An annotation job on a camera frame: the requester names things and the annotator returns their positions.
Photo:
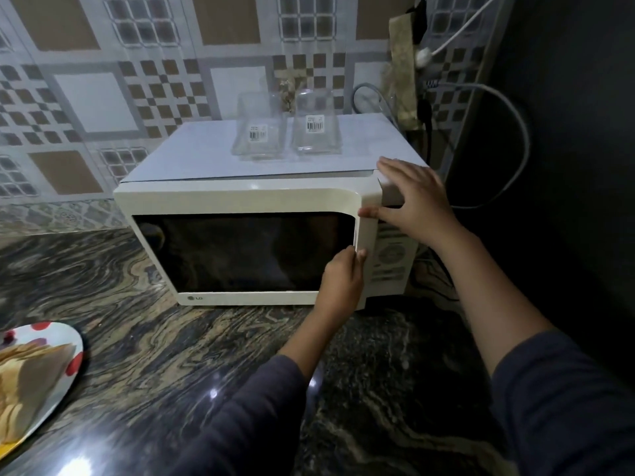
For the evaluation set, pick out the person's left hand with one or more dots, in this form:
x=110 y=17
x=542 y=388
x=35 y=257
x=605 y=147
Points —
x=342 y=287

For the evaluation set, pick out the person's left fingers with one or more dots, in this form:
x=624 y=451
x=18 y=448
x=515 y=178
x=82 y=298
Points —
x=356 y=257

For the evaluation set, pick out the sliced bread sandwich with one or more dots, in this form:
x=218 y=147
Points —
x=29 y=376

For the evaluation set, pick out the white plate with red dots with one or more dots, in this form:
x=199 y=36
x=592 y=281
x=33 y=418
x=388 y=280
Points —
x=54 y=337

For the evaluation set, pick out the taped wall socket board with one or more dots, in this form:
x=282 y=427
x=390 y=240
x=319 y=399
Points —
x=404 y=69

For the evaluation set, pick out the white microwave oven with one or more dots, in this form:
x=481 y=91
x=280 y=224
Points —
x=238 y=257

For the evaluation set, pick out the clear glass container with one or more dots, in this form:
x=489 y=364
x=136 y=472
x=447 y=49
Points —
x=258 y=133
x=315 y=128

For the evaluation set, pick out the person's right hand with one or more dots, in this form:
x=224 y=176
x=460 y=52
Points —
x=421 y=203

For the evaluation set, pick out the person's right thumb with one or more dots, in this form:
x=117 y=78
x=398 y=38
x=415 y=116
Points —
x=376 y=212

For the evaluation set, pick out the person's right forearm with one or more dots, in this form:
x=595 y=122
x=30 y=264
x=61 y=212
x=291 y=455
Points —
x=521 y=342

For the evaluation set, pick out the person's left forearm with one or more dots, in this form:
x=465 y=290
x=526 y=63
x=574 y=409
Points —
x=278 y=391

